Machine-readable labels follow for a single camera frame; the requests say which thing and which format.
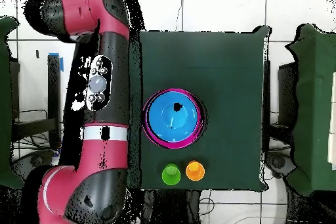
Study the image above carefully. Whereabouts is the black stand frame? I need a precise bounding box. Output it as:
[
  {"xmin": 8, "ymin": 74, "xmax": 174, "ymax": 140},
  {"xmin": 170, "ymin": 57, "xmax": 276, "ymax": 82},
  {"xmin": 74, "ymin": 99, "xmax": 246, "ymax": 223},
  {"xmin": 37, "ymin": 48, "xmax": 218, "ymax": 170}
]
[{"xmin": 10, "ymin": 53, "xmax": 64, "ymax": 151}]

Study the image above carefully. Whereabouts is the black box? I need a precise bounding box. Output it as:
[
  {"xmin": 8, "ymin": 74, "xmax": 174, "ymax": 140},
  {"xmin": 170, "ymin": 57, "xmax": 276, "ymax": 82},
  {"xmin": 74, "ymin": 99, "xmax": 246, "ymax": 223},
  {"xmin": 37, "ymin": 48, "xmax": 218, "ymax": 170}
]
[{"xmin": 277, "ymin": 62, "xmax": 299, "ymax": 127}]

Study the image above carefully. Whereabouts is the green cloth covered table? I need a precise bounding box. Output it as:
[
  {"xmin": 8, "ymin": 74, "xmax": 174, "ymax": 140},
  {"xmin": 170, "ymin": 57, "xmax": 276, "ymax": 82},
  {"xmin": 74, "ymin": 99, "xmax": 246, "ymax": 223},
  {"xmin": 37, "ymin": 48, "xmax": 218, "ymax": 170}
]
[
  {"xmin": 0, "ymin": 15, "xmax": 26, "ymax": 189},
  {"xmin": 285, "ymin": 23, "xmax": 336, "ymax": 197}
]

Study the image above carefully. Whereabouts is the dark green table cloth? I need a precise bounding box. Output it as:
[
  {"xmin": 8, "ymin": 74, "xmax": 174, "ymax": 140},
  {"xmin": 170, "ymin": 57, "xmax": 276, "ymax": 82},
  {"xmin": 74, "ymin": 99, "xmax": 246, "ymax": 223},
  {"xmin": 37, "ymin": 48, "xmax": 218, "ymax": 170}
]
[{"xmin": 128, "ymin": 22, "xmax": 271, "ymax": 192}]

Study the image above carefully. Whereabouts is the large pink bowl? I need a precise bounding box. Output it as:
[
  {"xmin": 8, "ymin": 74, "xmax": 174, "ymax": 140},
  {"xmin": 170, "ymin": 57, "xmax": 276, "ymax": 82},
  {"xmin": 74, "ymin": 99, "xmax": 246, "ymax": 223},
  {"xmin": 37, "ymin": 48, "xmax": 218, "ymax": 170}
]
[{"xmin": 141, "ymin": 88, "xmax": 207, "ymax": 150}]

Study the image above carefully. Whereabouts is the black cable tangle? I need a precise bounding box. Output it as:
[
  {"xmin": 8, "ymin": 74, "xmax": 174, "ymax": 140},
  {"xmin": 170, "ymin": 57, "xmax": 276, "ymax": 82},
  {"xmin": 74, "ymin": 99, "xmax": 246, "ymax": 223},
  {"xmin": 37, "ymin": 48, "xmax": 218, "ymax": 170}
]
[{"xmin": 11, "ymin": 125, "xmax": 62, "ymax": 156}]

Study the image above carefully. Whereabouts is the orange cup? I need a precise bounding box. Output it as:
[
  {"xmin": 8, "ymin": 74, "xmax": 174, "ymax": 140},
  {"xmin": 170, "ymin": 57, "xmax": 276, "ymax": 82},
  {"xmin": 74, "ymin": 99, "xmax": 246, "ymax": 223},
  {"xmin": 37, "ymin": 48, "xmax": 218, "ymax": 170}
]
[{"xmin": 185, "ymin": 160, "xmax": 206, "ymax": 182}]

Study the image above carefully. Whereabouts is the blue tape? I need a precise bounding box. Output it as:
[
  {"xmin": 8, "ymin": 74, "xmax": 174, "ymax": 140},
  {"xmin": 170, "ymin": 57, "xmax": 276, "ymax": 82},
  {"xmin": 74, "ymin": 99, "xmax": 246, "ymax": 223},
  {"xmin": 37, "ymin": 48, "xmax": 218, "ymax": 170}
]
[{"xmin": 48, "ymin": 52, "xmax": 64, "ymax": 72}]

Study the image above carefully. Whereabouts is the green cup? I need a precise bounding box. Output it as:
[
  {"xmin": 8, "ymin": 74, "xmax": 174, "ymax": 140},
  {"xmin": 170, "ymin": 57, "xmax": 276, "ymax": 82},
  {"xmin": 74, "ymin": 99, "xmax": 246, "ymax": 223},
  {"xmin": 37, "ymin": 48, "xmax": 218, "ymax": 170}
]
[{"xmin": 161, "ymin": 163, "xmax": 182, "ymax": 186}]

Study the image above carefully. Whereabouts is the black post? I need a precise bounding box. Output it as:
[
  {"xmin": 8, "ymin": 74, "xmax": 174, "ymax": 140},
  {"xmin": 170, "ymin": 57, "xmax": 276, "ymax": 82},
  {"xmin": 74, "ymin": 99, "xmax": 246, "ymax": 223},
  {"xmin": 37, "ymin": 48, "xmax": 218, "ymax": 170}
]
[{"xmin": 262, "ymin": 60, "xmax": 272, "ymax": 141}]

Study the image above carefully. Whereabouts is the black equipment base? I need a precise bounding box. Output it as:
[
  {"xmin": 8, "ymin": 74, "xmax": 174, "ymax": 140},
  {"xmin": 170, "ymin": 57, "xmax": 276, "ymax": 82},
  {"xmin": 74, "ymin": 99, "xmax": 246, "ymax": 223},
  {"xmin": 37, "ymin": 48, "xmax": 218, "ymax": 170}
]
[
  {"xmin": 264, "ymin": 151, "xmax": 296, "ymax": 179},
  {"xmin": 11, "ymin": 149, "xmax": 55, "ymax": 180}
]

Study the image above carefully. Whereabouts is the large blue bowl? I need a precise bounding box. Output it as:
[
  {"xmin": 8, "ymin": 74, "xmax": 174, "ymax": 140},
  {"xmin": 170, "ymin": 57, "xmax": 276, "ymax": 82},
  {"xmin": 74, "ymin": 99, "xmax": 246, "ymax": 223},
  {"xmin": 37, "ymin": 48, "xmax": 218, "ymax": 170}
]
[{"xmin": 147, "ymin": 91, "xmax": 200, "ymax": 143}]

